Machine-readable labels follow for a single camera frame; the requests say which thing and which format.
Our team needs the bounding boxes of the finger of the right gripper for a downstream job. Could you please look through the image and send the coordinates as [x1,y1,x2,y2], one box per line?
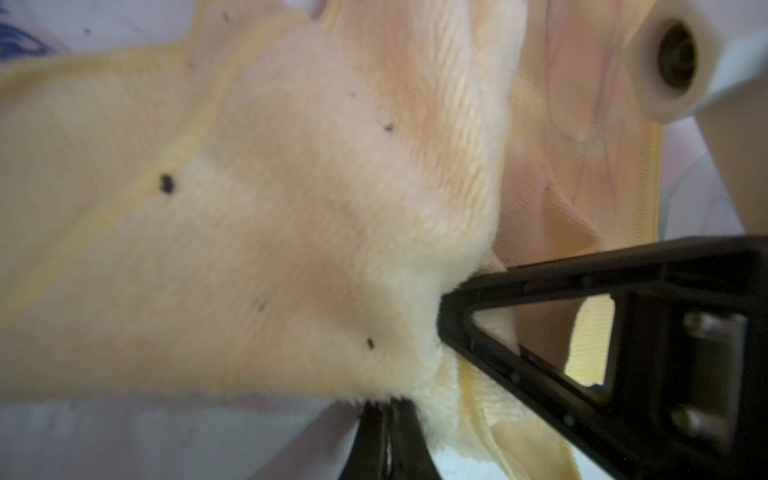
[438,236,767,479]

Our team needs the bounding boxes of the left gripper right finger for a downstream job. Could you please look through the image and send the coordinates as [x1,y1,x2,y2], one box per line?
[388,400,441,480]

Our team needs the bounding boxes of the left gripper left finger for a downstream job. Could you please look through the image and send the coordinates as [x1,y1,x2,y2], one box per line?
[339,403,389,480]

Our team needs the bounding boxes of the yellow document bag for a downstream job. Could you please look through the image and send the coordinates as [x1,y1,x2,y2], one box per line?
[493,1,663,267]

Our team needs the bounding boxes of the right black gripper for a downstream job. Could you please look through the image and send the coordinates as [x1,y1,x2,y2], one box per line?
[625,0,767,234]

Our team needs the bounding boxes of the yellow wiping cloth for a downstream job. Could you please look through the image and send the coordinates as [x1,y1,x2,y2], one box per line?
[1,1,579,479]

